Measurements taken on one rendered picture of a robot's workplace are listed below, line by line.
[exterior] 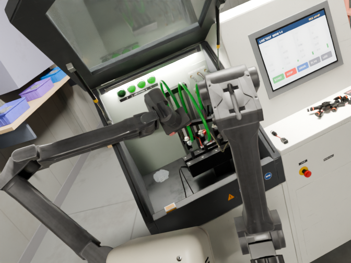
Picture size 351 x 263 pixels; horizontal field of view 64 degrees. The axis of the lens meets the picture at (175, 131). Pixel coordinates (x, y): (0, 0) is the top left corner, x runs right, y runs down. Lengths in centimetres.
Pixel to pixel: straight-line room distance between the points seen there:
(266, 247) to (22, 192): 65
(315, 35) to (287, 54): 18
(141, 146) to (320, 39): 114
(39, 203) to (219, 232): 90
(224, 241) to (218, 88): 115
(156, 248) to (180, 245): 5
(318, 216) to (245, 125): 139
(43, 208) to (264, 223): 58
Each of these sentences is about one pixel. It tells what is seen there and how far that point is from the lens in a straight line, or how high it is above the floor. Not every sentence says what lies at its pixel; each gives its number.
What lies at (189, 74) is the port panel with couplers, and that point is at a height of 131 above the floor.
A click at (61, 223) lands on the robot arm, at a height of 137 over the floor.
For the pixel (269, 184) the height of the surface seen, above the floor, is 82.
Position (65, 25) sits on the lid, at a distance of 96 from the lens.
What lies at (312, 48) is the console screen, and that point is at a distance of 168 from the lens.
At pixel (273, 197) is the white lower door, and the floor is 73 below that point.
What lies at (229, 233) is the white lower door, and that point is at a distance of 152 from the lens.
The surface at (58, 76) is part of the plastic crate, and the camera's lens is 361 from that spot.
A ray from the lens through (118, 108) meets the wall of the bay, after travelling 158.
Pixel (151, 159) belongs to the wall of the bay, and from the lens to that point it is 175.
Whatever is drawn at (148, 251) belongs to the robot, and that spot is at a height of 139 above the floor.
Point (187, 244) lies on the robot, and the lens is 58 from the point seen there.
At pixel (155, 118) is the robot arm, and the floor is 146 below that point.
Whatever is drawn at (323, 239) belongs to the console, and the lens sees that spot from 199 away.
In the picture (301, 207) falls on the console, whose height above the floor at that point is 56.
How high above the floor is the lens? 182
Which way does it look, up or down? 28 degrees down
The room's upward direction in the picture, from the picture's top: 22 degrees counter-clockwise
